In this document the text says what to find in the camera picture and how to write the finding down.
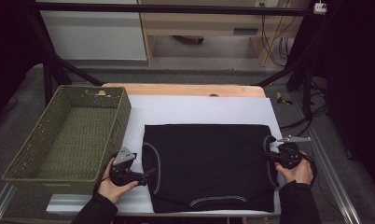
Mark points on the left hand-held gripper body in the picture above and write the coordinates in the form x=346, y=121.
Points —
x=125, y=174

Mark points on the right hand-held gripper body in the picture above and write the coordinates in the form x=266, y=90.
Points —
x=288, y=155

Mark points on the black T-shirt with grey trim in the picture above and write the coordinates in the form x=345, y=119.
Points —
x=207, y=168

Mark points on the green woven basket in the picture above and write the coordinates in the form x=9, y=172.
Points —
x=76, y=140

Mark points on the person's left hand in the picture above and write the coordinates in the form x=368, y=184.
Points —
x=114, y=189

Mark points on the person's right hand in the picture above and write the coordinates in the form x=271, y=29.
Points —
x=297, y=174

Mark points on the yellow and black floor scrap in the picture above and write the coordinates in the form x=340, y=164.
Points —
x=282, y=99

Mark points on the black curtain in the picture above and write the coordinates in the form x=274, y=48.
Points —
x=359, y=77
x=8, y=46

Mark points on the dark object under desk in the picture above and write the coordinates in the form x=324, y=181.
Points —
x=188, y=39

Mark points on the white cabinet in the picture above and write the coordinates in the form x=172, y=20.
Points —
x=92, y=37

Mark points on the wooden desk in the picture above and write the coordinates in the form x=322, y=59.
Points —
x=191, y=25

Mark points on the aluminium floor rail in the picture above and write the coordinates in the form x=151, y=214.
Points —
x=335, y=180
x=0, y=202

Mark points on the small white device on frame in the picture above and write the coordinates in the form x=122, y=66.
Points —
x=320, y=8

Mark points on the black metal frame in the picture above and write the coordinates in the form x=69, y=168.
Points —
x=176, y=8

